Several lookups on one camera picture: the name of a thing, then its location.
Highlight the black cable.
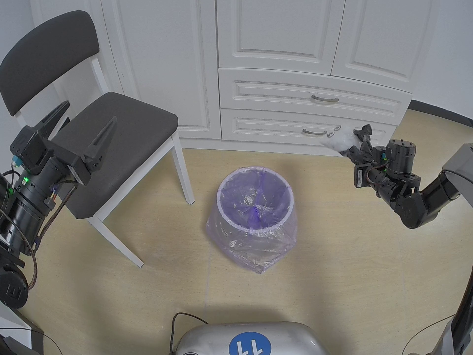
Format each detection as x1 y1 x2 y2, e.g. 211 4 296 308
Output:
404 316 454 355
0 327 60 355
169 312 210 352

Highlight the white wardrobe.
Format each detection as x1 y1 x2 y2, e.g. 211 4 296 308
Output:
28 0 442 160

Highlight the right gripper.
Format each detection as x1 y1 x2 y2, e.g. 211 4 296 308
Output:
354 162 392 197

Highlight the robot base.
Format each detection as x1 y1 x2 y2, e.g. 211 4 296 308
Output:
177 322 327 355

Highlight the grey and white chair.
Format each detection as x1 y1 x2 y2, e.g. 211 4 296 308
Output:
0 10 196 268

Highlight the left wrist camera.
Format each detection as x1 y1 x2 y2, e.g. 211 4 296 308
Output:
10 126 50 178

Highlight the white printed wrapper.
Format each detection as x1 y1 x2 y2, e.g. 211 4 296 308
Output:
320 124 361 154

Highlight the purple plastic bag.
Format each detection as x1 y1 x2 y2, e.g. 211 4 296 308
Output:
206 166 298 274

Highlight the white trash bin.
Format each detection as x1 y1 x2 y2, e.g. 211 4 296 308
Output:
216 167 295 273

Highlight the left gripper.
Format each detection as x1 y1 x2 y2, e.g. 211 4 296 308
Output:
0 101 118 257

